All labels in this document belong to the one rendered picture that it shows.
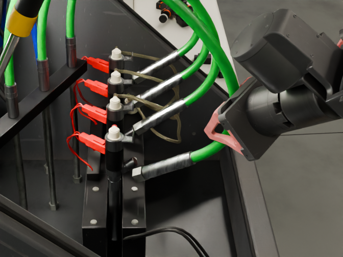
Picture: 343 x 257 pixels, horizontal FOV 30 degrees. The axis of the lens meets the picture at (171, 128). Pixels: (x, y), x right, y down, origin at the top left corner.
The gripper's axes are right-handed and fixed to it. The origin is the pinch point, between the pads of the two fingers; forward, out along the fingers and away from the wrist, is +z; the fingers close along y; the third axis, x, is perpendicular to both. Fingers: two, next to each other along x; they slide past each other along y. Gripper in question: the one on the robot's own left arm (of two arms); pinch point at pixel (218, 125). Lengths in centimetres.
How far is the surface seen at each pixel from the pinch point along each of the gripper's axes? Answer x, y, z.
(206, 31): -11.0, -0.9, -7.6
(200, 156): 2.2, 2.9, 3.0
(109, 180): 1.7, 4.5, 25.8
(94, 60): -13.2, -14.3, 39.9
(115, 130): -4.8, 1.7, 19.5
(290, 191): 83, -102, 131
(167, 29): -7, -48, 62
